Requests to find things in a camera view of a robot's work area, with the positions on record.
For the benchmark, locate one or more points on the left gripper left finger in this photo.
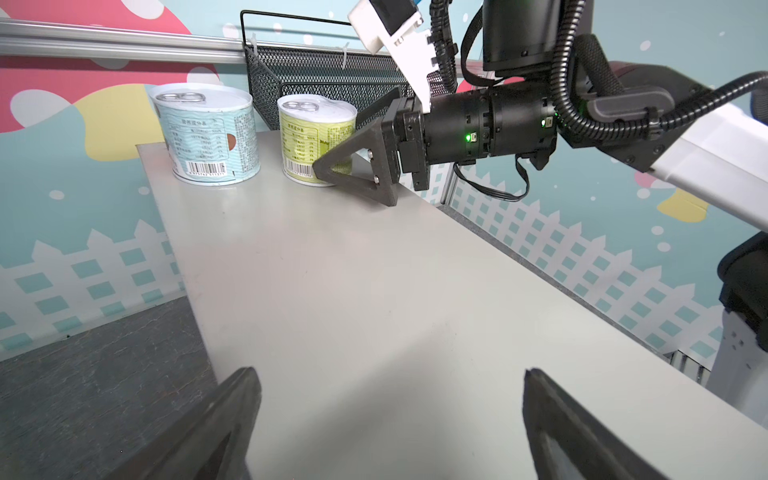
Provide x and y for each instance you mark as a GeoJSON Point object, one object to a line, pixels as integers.
{"type": "Point", "coordinates": [210, 441]}

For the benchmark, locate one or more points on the grey metal cabinet counter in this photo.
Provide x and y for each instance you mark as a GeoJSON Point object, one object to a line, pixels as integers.
{"type": "Point", "coordinates": [392, 343]}

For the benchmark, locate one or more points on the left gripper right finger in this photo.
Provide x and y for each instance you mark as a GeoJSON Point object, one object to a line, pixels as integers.
{"type": "Point", "coordinates": [567, 442]}

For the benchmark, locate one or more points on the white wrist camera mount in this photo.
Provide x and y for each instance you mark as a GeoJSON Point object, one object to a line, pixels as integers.
{"type": "Point", "coordinates": [395, 25]}

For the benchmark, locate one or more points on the black mesh wall basket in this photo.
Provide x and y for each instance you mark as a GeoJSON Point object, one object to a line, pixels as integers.
{"type": "Point", "coordinates": [276, 70]}

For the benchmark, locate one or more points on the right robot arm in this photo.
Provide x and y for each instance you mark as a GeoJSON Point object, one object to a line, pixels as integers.
{"type": "Point", "coordinates": [530, 73]}

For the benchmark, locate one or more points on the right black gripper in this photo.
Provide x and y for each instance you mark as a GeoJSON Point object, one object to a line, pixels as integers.
{"type": "Point", "coordinates": [370, 162]}

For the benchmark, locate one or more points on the green label can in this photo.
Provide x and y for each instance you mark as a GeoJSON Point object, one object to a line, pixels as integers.
{"type": "Point", "coordinates": [310, 126]}

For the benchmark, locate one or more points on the teal label can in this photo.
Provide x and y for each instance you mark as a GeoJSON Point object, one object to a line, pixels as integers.
{"type": "Point", "coordinates": [209, 131]}

